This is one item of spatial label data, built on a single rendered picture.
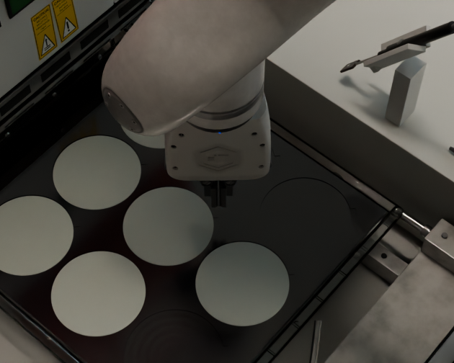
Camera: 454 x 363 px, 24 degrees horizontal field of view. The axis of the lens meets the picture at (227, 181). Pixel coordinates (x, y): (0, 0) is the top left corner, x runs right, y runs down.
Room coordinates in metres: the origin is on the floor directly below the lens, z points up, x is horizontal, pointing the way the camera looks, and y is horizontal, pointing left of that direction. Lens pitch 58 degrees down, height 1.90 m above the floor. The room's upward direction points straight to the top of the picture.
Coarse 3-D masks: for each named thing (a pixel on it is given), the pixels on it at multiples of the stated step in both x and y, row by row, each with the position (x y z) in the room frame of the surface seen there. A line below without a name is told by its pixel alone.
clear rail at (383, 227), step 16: (400, 208) 0.59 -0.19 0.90; (384, 224) 0.57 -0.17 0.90; (368, 240) 0.55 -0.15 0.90; (352, 256) 0.53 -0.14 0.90; (336, 272) 0.52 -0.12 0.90; (320, 288) 0.50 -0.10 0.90; (336, 288) 0.50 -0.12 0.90; (320, 304) 0.48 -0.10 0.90; (304, 320) 0.46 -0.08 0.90; (288, 336) 0.44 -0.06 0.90; (272, 352) 0.42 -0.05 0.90
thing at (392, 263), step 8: (376, 248) 0.57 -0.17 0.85; (384, 248) 0.57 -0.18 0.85; (368, 256) 0.56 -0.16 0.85; (376, 256) 0.56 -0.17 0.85; (384, 256) 0.56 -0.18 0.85; (392, 256) 0.56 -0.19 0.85; (368, 264) 0.56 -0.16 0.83; (376, 264) 0.56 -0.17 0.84; (384, 264) 0.55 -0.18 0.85; (392, 264) 0.55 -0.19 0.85; (400, 264) 0.55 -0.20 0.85; (408, 264) 0.55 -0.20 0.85; (376, 272) 0.56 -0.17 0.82; (384, 272) 0.55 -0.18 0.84; (392, 272) 0.54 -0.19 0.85; (400, 272) 0.54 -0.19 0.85; (392, 280) 0.54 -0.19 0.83
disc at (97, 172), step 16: (80, 144) 0.68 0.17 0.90; (96, 144) 0.68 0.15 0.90; (112, 144) 0.68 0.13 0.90; (64, 160) 0.66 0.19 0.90; (80, 160) 0.66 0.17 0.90; (96, 160) 0.66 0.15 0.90; (112, 160) 0.66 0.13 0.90; (128, 160) 0.66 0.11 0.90; (64, 176) 0.64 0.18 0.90; (80, 176) 0.64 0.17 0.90; (96, 176) 0.64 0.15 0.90; (112, 176) 0.64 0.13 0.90; (128, 176) 0.64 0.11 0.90; (64, 192) 0.62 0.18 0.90; (80, 192) 0.62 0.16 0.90; (96, 192) 0.62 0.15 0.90; (112, 192) 0.62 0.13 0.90; (128, 192) 0.62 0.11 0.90; (96, 208) 0.60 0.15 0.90
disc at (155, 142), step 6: (126, 132) 0.70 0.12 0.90; (132, 132) 0.70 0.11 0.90; (132, 138) 0.69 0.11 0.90; (138, 138) 0.69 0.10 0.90; (144, 138) 0.69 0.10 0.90; (150, 138) 0.69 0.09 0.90; (156, 138) 0.69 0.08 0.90; (162, 138) 0.69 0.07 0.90; (144, 144) 0.68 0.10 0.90; (150, 144) 0.68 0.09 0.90; (156, 144) 0.68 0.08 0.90; (162, 144) 0.68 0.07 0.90
